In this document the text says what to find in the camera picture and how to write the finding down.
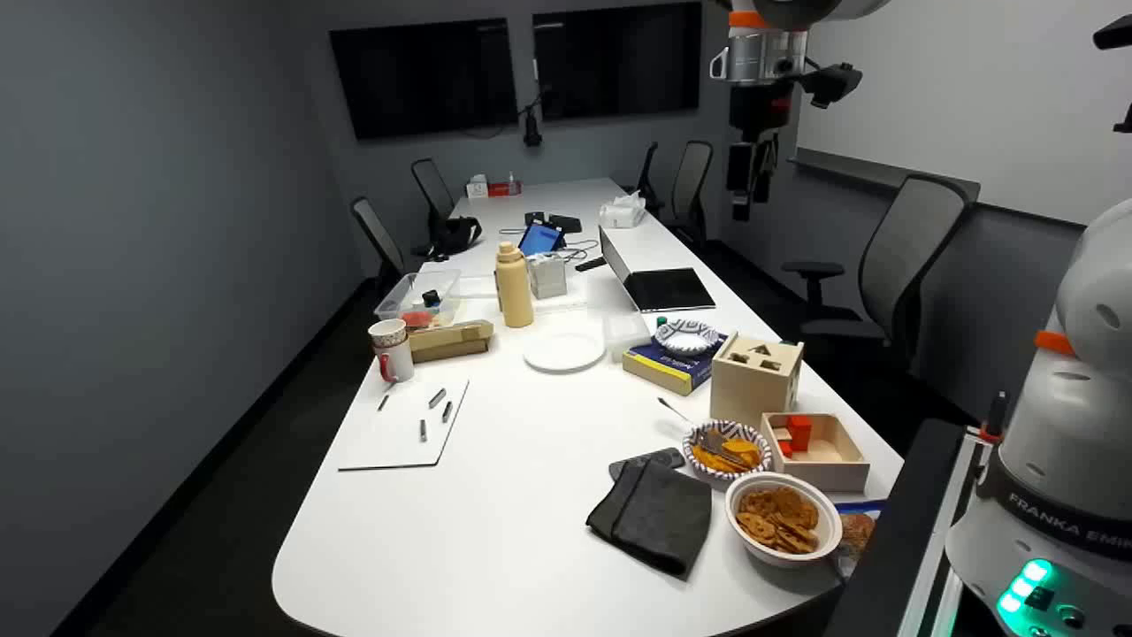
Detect white wall whiteboard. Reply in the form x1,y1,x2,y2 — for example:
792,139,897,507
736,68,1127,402
795,0,1132,231

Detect blue tablet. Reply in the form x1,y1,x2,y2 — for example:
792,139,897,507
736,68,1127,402
516,221,570,260

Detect grey mesh office chair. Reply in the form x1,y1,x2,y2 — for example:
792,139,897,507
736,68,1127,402
634,139,665,205
345,192,412,282
407,154,460,231
665,136,719,241
781,170,973,360

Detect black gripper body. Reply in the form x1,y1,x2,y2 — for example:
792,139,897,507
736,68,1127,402
724,70,799,150

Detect red and white box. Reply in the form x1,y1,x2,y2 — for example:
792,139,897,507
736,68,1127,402
463,170,522,201

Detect snack bag clear plastic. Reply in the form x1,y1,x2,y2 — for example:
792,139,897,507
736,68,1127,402
832,494,887,558

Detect white round plate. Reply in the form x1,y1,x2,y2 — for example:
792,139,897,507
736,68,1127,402
519,326,613,378

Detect small blue patterned bowl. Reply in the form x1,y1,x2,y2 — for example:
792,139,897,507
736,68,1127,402
652,317,724,360

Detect grey cup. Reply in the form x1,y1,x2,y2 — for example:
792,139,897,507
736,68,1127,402
526,251,573,302

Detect red wooden blocks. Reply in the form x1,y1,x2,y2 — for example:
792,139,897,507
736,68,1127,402
774,416,818,465

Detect long white box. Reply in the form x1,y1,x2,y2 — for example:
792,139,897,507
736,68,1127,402
595,221,712,287

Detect brown round crackers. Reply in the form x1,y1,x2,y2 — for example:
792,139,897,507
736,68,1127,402
736,483,824,558

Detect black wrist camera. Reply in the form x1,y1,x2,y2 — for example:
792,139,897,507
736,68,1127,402
795,61,867,114

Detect white bowl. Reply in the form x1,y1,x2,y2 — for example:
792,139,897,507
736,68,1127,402
722,469,844,571

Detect white crumpled plastic bag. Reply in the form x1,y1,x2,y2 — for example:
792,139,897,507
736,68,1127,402
591,189,652,233

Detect clear plastic container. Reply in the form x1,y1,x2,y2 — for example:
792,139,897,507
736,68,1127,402
373,261,463,324

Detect blue striped paper bowl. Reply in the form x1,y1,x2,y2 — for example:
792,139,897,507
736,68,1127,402
679,418,778,489

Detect orange tortilla chips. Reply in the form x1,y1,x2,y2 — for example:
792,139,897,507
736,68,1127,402
690,432,764,477

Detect black robot stand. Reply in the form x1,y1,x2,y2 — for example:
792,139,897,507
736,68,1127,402
822,416,1007,637

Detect wooden shape sorter box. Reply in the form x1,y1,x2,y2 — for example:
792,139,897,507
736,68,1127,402
707,331,810,432

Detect dark grey towel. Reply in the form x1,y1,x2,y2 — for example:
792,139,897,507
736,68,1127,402
584,448,719,584

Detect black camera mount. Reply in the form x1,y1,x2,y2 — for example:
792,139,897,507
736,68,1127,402
1090,10,1132,139

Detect black bag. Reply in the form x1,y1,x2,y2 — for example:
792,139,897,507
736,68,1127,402
426,214,485,265

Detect tan cardboard box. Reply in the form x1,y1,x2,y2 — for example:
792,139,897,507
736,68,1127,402
402,317,498,364

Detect white jar with red lid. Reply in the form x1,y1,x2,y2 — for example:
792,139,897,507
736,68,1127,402
364,317,420,389

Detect tan squeeze bottle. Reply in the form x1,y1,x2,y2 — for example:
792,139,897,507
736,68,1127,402
491,239,537,334

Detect wall monitor black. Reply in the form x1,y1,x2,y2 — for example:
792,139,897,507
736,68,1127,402
325,15,519,146
532,0,707,123

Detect flat white board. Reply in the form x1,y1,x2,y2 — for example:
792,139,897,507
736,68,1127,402
336,376,473,477

